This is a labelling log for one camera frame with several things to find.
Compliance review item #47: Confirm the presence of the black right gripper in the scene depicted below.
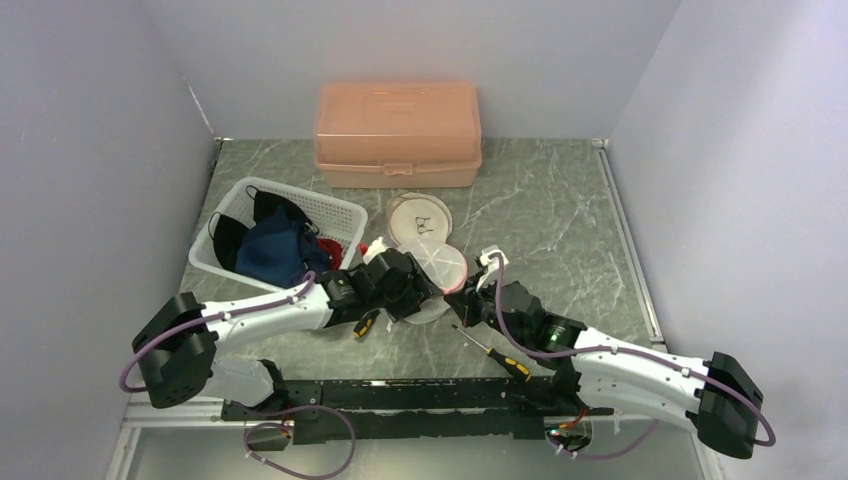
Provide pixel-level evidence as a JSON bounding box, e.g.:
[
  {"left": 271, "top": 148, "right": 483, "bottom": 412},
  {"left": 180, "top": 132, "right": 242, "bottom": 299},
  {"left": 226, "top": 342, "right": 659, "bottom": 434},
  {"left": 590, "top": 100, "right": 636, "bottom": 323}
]
[{"left": 444, "top": 271, "right": 529, "bottom": 348}]

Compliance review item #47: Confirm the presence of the pink rimmed mesh bag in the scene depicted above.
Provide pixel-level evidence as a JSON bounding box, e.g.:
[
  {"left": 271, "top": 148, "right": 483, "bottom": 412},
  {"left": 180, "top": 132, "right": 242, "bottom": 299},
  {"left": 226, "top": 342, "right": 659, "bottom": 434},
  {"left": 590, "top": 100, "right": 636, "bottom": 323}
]
[{"left": 398, "top": 238, "right": 468, "bottom": 325}]

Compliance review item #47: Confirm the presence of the white mesh laundry bag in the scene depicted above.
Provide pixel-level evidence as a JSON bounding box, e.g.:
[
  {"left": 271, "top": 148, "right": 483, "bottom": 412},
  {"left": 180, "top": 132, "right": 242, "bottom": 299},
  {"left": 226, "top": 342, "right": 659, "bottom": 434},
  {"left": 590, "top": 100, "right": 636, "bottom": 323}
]
[{"left": 386, "top": 192, "right": 453, "bottom": 245}]

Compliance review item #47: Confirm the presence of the navy blue bra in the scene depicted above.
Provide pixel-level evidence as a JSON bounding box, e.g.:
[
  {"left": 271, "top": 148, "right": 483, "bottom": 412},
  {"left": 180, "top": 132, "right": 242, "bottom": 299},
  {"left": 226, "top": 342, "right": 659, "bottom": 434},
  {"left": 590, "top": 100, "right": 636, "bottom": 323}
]
[{"left": 234, "top": 207, "right": 332, "bottom": 288}]

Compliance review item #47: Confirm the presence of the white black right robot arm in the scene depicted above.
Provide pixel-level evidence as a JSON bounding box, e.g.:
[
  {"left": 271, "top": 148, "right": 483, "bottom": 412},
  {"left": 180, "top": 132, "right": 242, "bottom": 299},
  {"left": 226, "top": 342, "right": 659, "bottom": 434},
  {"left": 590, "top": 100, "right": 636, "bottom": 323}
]
[{"left": 445, "top": 282, "right": 774, "bottom": 459}]

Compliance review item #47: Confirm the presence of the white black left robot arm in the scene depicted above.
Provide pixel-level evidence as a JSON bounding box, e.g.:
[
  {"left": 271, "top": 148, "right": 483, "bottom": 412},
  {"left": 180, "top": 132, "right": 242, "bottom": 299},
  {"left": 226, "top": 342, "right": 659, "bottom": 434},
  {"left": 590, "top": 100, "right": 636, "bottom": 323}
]
[{"left": 129, "top": 248, "right": 444, "bottom": 420}]

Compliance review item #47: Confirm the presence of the black bra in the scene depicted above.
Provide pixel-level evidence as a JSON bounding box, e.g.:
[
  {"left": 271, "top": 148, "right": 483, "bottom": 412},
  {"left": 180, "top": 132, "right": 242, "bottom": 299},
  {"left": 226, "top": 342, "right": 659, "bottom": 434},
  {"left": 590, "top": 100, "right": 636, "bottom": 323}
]
[{"left": 209, "top": 185, "right": 315, "bottom": 271}]

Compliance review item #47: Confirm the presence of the small yellow black screwdriver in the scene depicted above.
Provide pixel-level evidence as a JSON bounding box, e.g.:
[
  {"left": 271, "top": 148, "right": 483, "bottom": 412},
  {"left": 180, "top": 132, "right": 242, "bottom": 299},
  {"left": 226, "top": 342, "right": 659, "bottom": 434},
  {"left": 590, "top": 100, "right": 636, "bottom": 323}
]
[{"left": 353, "top": 309, "right": 381, "bottom": 340}]

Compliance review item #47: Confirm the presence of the long yellow black screwdriver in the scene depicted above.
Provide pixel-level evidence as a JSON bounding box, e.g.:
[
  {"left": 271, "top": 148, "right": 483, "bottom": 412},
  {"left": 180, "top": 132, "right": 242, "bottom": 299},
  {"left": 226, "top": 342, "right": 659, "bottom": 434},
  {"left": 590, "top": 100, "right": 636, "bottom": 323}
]
[{"left": 452, "top": 325, "right": 532, "bottom": 383}]

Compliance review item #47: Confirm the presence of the white plastic basket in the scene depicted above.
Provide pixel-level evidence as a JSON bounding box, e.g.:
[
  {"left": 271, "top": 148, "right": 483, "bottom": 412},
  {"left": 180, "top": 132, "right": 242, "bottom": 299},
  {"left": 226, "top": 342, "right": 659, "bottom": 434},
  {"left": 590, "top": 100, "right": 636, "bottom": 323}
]
[{"left": 188, "top": 177, "right": 368, "bottom": 292}]

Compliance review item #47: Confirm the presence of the orange plastic storage box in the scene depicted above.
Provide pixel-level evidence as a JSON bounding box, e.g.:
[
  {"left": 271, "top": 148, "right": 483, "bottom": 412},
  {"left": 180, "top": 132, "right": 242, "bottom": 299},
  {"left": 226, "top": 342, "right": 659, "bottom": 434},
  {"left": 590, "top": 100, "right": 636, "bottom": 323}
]
[{"left": 313, "top": 82, "right": 482, "bottom": 189}]

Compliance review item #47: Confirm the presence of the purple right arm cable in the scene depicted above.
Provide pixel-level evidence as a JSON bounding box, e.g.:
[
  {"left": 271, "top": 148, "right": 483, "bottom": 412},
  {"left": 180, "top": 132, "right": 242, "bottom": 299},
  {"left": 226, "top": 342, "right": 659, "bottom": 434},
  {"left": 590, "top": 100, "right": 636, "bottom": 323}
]
[{"left": 488, "top": 251, "right": 778, "bottom": 448}]

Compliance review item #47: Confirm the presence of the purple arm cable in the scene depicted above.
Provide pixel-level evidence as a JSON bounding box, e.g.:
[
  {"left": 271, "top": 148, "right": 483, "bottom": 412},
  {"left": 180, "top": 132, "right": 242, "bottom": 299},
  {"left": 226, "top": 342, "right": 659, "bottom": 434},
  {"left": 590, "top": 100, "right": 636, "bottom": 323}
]
[
  {"left": 119, "top": 270, "right": 318, "bottom": 394},
  {"left": 488, "top": 251, "right": 778, "bottom": 448}
]

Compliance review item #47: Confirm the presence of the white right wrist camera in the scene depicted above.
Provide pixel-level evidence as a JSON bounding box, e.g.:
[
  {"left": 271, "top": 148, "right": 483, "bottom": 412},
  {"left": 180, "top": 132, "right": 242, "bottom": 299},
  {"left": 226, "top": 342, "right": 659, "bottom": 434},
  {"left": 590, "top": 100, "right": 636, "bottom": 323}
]
[{"left": 475, "top": 245, "right": 509, "bottom": 291}]

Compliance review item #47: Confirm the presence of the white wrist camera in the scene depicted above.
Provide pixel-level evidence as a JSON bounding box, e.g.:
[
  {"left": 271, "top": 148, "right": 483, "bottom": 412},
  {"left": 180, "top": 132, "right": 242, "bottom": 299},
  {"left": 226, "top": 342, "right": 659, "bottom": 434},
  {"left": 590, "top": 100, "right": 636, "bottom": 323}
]
[
  {"left": 475, "top": 245, "right": 509, "bottom": 291},
  {"left": 358, "top": 236, "right": 391, "bottom": 264}
]

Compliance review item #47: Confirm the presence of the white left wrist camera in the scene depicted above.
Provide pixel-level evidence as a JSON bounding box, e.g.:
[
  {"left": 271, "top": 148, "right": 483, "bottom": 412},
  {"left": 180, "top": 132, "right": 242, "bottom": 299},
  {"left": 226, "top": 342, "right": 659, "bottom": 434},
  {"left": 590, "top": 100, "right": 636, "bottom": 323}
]
[{"left": 358, "top": 236, "right": 391, "bottom": 264}]

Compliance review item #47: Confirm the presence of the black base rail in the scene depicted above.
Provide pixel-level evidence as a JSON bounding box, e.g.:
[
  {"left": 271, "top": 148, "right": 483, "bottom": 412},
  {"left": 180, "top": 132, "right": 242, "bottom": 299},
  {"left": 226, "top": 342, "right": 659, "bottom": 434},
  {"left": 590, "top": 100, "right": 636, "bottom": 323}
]
[{"left": 221, "top": 376, "right": 589, "bottom": 445}]

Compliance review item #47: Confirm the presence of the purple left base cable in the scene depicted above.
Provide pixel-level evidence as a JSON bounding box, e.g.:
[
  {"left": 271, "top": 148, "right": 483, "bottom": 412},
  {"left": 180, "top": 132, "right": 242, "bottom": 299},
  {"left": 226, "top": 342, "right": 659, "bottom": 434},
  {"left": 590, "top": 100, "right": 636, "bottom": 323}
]
[{"left": 243, "top": 402, "right": 361, "bottom": 480}]

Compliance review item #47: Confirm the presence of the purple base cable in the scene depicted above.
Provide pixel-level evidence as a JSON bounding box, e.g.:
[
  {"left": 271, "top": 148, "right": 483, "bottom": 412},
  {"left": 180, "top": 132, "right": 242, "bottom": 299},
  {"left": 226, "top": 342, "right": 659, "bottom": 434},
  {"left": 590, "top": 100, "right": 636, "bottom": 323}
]
[
  {"left": 553, "top": 413, "right": 660, "bottom": 462},
  {"left": 243, "top": 402, "right": 361, "bottom": 480}
]

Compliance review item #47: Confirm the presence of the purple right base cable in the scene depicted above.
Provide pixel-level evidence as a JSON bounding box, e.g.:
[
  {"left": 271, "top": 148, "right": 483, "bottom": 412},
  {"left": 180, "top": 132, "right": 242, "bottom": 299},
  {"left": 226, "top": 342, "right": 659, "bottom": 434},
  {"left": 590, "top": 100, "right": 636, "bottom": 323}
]
[{"left": 553, "top": 413, "right": 660, "bottom": 462}]

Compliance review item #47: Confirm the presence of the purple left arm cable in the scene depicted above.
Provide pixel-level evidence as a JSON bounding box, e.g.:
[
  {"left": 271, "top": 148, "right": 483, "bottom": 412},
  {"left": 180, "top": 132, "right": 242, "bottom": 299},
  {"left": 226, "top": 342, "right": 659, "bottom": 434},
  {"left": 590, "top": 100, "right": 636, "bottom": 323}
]
[{"left": 119, "top": 270, "right": 318, "bottom": 394}]

